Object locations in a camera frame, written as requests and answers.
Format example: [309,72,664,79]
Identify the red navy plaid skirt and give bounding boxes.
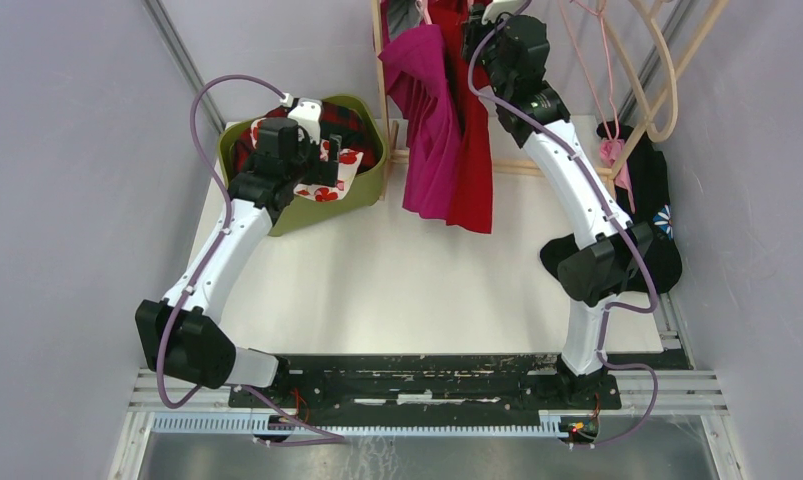
[229,101,377,178]

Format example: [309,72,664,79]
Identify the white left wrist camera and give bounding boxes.
[279,93,323,145]

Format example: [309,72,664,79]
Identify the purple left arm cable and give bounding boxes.
[155,74,349,446]

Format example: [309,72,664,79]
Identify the olive green plastic basket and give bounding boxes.
[217,94,387,237]

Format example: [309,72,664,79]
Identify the grey garment on rack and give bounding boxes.
[380,0,422,41]

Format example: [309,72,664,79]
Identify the pink hanger of magenta skirt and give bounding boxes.
[414,0,433,25]

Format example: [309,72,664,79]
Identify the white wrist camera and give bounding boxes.
[481,0,522,24]
[279,93,323,145]

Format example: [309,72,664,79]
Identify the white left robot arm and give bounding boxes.
[135,117,339,408]

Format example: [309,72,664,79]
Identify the wooden clothes rack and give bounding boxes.
[367,0,730,203]

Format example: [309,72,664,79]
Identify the magenta pleated skirt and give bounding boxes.
[379,25,460,220]

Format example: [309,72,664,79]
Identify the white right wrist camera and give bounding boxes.
[481,0,522,24]

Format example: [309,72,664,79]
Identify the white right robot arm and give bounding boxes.
[461,1,653,408]

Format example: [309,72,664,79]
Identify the pink cloth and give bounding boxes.
[599,139,636,214]

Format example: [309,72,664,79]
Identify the black shirt with flower print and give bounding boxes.
[539,134,683,294]

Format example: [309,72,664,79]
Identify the red dress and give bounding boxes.
[429,1,493,234]

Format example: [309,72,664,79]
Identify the beige plastic hanger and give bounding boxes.
[599,0,681,144]

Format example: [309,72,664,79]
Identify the pink wire hanger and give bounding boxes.
[556,1,621,144]

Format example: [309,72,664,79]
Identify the white red floral garment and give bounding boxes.
[230,117,376,202]

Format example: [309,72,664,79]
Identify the aluminium corner rail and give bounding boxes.
[141,0,226,134]

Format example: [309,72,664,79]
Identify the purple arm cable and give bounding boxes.
[467,0,661,450]
[155,74,349,446]

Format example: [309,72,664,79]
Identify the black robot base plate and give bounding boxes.
[228,353,684,427]

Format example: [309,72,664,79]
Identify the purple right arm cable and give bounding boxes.
[467,0,661,450]

